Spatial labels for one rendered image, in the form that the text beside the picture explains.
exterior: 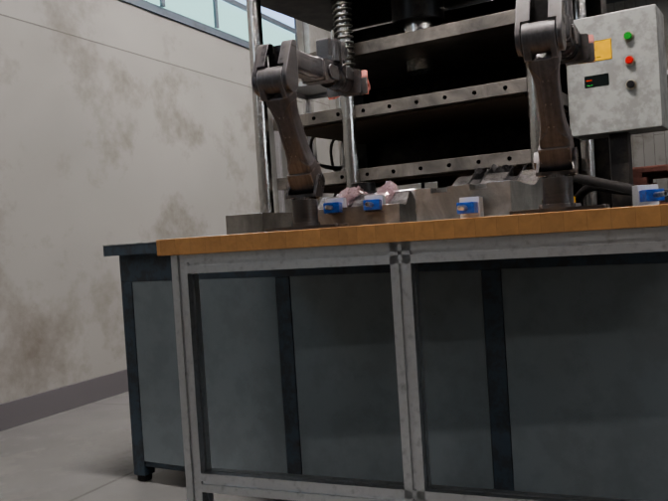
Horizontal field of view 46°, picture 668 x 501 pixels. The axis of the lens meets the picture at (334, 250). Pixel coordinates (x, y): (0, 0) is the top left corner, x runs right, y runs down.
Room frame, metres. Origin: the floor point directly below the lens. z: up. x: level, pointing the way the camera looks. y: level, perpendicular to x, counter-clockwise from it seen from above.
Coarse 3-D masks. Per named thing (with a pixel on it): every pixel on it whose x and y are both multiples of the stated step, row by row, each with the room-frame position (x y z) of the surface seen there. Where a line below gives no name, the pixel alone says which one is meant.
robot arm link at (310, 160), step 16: (256, 80) 1.78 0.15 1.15; (272, 80) 1.77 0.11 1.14; (272, 96) 1.82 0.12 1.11; (288, 96) 1.79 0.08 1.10; (272, 112) 1.82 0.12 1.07; (288, 112) 1.80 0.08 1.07; (288, 128) 1.82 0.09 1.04; (288, 144) 1.85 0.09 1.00; (304, 144) 1.86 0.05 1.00; (288, 160) 1.87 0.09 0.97; (304, 160) 1.86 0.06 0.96; (288, 176) 1.89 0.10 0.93; (304, 176) 1.88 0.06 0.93; (304, 192) 1.90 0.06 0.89
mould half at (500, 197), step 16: (464, 176) 2.33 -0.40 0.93; (496, 176) 2.24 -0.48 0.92; (528, 176) 2.18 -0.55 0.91; (416, 192) 2.06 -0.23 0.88; (448, 192) 2.01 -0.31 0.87; (464, 192) 1.99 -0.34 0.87; (480, 192) 1.97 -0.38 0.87; (496, 192) 1.95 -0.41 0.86; (512, 192) 1.94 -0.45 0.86; (528, 192) 2.05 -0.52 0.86; (416, 208) 2.06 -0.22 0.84; (432, 208) 2.04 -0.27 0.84; (448, 208) 2.02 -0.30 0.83; (496, 208) 1.95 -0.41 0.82; (512, 208) 1.94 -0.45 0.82; (528, 208) 2.05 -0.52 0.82
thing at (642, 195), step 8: (656, 184) 1.86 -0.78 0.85; (632, 192) 1.89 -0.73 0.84; (640, 192) 1.85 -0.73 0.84; (648, 192) 1.82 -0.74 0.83; (656, 192) 1.81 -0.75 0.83; (664, 192) 1.77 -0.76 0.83; (632, 200) 1.89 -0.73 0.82; (640, 200) 1.85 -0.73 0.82; (648, 200) 1.82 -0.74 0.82; (656, 200) 1.82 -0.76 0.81
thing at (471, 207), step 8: (464, 200) 1.93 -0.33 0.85; (472, 200) 1.92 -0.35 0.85; (480, 200) 1.92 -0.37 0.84; (456, 208) 1.89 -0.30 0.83; (464, 208) 1.86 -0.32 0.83; (472, 208) 1.88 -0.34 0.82; (480, 208) 1.92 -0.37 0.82; (464, 216) 1.93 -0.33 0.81; (472, 216) 1.92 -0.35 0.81; (480, 216) 1.91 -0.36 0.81
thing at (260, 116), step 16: (256, 0) 3.24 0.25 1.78; (576, 0) 3.22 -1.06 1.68; (256, 16) 3.24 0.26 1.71; (576, 16) 3.22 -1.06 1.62; (256, 32) 3.24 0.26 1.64; (256, 48) 3.24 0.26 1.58; (528, 80) 2.65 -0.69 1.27; (256, 96) 3.24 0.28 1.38; (528, 96) 2.66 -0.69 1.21; (256, 112) 3.24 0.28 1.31; (528, 112) 2.67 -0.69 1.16; (256, 128) 3.24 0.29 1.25; (256, 144) 3.25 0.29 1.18; (592, 144) 3.22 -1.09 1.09; (256, 160) 3.25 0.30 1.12; (592, 160) 3.22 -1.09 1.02; (272, 192) 3.26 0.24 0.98; (592, 192) 3.21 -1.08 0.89; (272, 208) 3.25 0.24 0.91
